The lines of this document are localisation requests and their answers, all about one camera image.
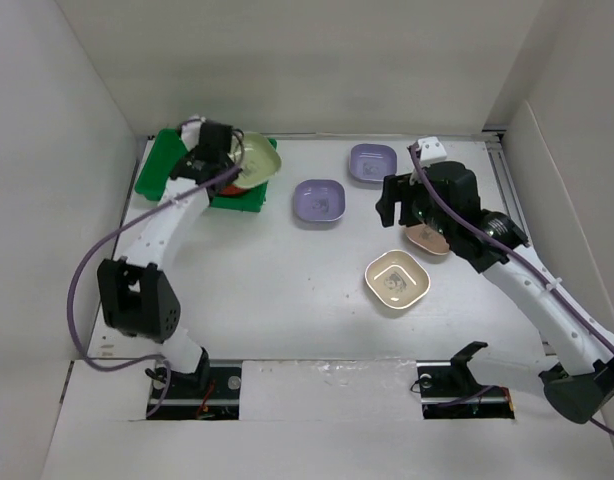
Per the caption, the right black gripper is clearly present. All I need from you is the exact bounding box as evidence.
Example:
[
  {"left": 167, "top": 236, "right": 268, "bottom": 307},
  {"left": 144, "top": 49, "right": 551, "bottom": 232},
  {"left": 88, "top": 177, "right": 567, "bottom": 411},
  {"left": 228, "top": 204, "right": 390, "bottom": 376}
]
[{"left": 375, "top": 171, "right": 454, "bottom": 239}]

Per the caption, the wrist white camera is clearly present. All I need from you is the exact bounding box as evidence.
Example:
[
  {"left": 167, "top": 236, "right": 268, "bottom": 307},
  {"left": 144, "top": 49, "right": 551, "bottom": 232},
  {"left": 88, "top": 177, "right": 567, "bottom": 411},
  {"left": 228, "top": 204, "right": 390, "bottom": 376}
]
[
  {"left": 410, "top": 136, "right": 448, "bottom": 166},
  {"left": 179, "top": 115, "right": 206, "bottom": 151}
]

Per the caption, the red round plate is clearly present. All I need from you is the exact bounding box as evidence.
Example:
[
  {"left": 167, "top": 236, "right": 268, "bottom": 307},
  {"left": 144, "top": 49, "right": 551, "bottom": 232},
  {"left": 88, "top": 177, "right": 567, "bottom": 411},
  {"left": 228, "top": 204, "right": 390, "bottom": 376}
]
[{"left": 219, "top": 185, "right": 249, "bottom": 197}]

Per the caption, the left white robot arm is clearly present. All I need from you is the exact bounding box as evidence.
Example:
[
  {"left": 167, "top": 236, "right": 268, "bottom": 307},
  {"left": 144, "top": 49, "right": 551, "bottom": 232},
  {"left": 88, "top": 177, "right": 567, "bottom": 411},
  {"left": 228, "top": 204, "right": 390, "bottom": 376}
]
[{"left": 97, "top": 118, "right": 244, "bottom": 397}]

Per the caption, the purple square bowl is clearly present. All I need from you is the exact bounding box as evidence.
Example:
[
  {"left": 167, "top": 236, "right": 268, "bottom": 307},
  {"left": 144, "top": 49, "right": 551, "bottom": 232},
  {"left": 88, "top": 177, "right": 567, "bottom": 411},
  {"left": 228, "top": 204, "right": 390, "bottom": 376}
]
[
  {"left": 348, "top": 143, "right": 398, "bottom": 183},
  {"left": 293, "top": 179, "right": 346, "bottom": 223}
]

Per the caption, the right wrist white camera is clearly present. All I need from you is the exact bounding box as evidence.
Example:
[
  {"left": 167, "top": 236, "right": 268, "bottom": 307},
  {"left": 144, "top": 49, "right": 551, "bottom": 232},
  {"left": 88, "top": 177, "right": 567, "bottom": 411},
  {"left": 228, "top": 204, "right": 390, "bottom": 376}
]
[{"left": 410, "top": 136, "right": 448, "bottom": 166}]

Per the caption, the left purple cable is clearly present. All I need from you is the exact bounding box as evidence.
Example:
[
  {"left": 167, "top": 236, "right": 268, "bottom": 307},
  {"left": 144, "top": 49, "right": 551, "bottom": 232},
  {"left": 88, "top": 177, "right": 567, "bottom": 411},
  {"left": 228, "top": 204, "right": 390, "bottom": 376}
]
[{"left": 66, "top": 127, "right": 246, "bottom": 419}]

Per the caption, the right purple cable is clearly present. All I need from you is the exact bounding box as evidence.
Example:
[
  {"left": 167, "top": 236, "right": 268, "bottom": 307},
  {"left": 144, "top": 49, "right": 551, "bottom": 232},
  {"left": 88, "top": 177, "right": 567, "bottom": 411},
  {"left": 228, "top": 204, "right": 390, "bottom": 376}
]
[{"left": 409, "top": 144, "right": 614, "bottom": 444}]

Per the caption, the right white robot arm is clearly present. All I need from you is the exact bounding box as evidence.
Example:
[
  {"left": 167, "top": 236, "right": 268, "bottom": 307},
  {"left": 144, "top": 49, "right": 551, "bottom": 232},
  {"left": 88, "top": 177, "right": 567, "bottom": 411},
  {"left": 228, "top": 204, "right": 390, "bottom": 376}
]
[{"left": 376, "top": 161, "right": 614, "bottom": 424}]

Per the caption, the cream square bowl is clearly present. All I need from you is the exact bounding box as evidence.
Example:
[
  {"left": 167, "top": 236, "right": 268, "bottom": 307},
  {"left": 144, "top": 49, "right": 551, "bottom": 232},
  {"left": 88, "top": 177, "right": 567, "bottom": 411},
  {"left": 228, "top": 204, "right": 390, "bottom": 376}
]
[{"left": 364, "top": 250, "right": 431, "bottom": 311}]

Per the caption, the green plastic bin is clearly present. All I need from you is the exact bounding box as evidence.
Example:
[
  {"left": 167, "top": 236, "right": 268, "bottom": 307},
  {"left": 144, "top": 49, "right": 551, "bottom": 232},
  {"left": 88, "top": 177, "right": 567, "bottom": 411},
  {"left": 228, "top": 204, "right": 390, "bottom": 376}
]
[{"left": 134, "top": 129, "right": 277, "bottom": 213}]

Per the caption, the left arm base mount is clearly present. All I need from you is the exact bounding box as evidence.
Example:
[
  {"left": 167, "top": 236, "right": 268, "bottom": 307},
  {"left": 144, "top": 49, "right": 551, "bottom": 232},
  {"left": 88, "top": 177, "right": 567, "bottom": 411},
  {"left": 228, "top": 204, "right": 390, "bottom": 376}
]
[{"left": 146, "top": 360, "right": 243, "bottom": 421}]

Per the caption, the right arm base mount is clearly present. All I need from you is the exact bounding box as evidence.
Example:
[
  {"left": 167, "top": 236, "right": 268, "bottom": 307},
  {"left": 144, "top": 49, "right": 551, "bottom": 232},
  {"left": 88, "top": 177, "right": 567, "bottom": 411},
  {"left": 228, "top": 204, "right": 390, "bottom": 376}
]
[{"left": 410, "top": 361, "right": 515, "bottom": 420}]

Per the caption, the pink square bowl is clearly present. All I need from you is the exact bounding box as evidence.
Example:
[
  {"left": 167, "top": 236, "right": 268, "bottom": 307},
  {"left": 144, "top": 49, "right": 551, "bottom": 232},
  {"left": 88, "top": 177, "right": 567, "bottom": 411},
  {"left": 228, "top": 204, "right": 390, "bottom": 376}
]
[{"left": 404, "top": 224, "right": 450, "bottom": 256}]

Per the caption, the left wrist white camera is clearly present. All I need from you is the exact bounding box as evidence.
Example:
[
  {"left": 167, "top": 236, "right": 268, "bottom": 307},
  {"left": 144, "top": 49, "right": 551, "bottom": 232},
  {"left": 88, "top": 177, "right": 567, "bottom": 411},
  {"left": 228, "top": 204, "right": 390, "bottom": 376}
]
[{"left": 179, "top": 115, "right": 206, "bottom": 151}]

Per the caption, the green square bowl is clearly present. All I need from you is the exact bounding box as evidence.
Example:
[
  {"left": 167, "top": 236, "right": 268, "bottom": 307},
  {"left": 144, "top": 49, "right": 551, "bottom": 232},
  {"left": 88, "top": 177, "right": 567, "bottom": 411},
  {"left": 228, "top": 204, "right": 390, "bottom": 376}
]
[{"left": 233, "top": 132, "right": 282, "bottom": 190}]

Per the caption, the purple cable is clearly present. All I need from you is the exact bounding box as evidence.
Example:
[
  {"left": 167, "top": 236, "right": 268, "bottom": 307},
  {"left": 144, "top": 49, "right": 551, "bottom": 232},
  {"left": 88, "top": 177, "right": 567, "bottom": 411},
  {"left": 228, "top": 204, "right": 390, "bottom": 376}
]
[
  {"left": 66, "top": 127, "right": 246, "bottom": 419},
  {"left": 409, "top": 144, "right": 614, "bottom": 444}
]

